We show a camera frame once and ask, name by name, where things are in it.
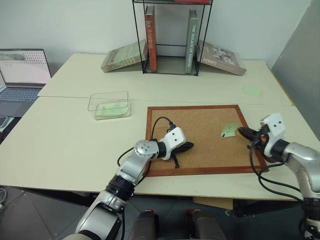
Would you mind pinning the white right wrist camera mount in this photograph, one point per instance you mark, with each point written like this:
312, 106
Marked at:
274, 127

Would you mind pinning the grey laptop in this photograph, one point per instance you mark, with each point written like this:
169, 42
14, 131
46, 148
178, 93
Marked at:
20, 75

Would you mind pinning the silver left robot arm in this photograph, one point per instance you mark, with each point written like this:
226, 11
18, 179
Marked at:
140, 160

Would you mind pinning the orange upright book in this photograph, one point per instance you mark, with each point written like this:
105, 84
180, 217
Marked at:
151, 42

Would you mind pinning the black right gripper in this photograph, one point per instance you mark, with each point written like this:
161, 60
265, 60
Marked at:
261, 138

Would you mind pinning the brown homes book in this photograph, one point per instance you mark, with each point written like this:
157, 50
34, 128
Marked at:
220, 58

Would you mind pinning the brown cardboard piece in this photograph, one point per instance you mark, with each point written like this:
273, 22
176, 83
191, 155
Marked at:
212, 203

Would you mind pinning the beige leaning book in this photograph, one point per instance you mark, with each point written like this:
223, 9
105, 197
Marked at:
122, 56

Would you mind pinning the green sticky note stack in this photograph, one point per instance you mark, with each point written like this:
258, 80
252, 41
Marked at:
111, 110

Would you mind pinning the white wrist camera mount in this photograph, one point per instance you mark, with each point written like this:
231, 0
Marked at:
175, 137
274, 127

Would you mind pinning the grey partition panel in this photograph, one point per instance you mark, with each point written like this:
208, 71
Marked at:
300, 62

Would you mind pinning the grey green upright book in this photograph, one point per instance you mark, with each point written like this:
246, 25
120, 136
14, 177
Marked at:
192, 42

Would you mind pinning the green sticky note pad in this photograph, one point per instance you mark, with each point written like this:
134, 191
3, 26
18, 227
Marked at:
253, 90

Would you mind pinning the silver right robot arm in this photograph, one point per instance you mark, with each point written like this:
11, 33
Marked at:
303, 160

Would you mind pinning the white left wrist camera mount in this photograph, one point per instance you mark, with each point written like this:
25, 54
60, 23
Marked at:
175, 137

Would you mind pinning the clear plastic box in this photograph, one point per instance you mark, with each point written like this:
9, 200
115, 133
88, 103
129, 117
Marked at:
110, 105

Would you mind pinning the wood framed cork board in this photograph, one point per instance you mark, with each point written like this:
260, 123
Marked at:
200, 125

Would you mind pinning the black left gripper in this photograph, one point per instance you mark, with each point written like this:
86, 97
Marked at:
179, 149

